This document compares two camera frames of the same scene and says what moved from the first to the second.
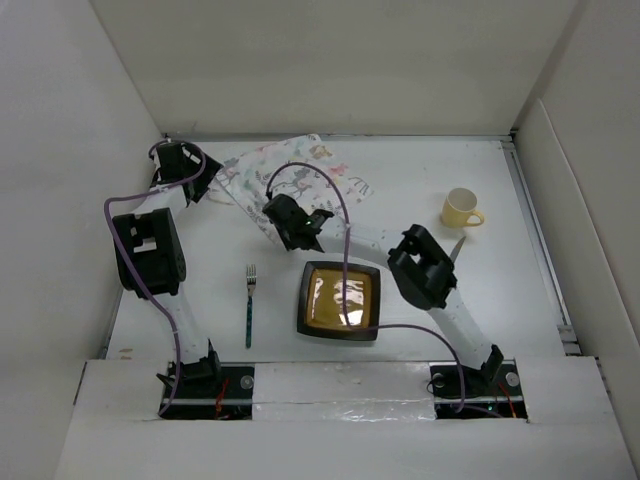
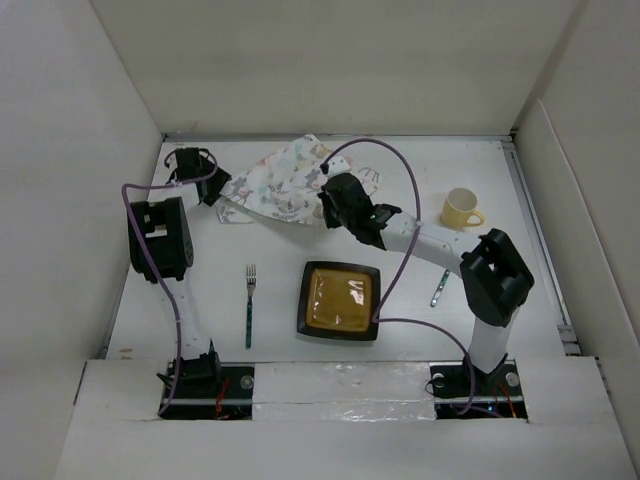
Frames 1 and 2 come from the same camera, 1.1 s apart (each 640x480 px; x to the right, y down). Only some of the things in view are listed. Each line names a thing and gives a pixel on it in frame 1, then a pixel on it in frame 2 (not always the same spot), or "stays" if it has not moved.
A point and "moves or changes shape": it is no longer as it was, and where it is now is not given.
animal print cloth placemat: x=242 y=179 moves or changes shape
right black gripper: x=288 y=241 to x=331 y=221
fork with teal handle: x=250 y=280 stays
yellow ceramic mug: x=458 y=207 stays
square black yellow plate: x=321 y=309 stays
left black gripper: x=205 y=177 to x=218 y=182
